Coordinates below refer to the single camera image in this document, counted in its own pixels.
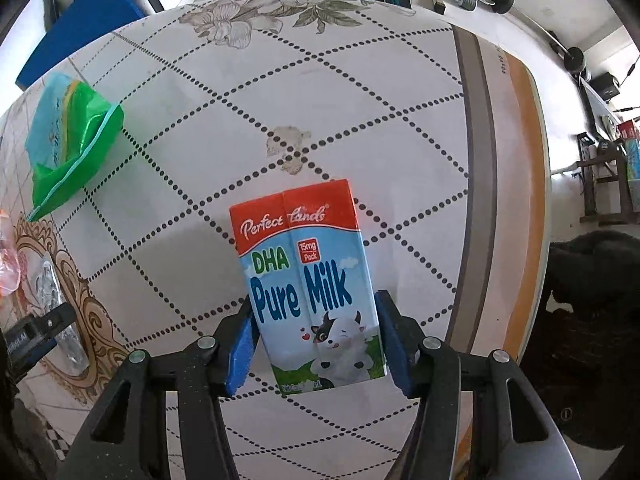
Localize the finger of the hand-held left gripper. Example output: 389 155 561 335
29 303 77 337
9 337 59 375

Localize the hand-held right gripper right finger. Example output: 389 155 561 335
375 289 576 480

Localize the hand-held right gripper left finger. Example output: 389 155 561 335
55 296 262 480

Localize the silver blister pack tray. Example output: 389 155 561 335
31 257 90 374

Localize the blue and red milk carton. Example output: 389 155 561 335
228 178 389 395

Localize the orange plastic wrapper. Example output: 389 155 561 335
0 209 24 302

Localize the green and blue plastic bag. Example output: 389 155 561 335
24 70 125 222

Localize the dark cloth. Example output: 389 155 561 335
548 231 640 317

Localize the floral patterned tablecloth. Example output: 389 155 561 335
0 0 551 480

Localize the dark wooden rack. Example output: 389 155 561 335
574 129 634 226

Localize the blue foam mat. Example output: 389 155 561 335
15 0 151 92

